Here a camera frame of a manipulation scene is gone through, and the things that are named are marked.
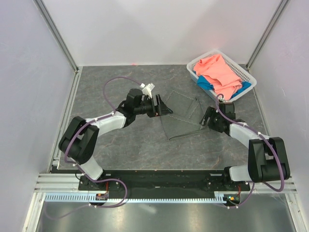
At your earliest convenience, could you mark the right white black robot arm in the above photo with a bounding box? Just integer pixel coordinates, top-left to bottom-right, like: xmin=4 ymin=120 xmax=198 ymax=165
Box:
xmin=200 ymin=102 xmax=291 ymax=190

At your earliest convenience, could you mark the slotted cable duct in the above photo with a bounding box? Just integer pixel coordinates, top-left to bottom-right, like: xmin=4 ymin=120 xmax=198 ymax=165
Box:
xmin=45 ymin=192 xmax=227 ymax=203

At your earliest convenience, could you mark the salmon pink cloth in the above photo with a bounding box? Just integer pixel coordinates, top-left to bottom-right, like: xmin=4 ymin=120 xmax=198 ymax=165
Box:
xmin=194 ymin=54 xmax=242 ymax=86

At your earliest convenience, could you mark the white plastic basket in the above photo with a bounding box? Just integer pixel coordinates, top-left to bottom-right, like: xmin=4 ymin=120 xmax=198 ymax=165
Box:
xmin=186 ymin=50 xmax=257 ymax=102

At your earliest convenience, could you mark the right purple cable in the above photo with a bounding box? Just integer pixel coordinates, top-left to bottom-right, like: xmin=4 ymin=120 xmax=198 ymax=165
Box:
xmin=215 ymin=93 xmax=286 ymax=210

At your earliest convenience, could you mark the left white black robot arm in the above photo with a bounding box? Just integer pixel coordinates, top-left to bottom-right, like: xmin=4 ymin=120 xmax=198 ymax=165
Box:
xmin=58 ymin=88 xmax=173 ymax=190

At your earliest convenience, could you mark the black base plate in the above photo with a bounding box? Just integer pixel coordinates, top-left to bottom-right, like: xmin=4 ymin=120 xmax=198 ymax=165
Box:
xmin=78 ymin=170 xmax=250 ymax=192

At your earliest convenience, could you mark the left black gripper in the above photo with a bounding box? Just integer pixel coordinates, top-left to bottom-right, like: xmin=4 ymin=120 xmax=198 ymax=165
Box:
xmin=134 ymin=94 xmax=173 ymax=118

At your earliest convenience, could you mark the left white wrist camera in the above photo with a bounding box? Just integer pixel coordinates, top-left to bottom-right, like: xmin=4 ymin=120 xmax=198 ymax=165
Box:
xmin=140 ymin=83 xmax=155 ymax=99

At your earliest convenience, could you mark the grey cloth napkin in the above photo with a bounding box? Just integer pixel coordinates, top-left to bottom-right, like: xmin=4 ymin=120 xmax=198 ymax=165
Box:
xmin=160 ymin=88 xmax=210 ymax=140

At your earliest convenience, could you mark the blue cloth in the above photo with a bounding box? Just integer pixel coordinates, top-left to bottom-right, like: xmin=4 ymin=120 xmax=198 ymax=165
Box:
xmin=197 ymin=75 xmax=251 ymax=100

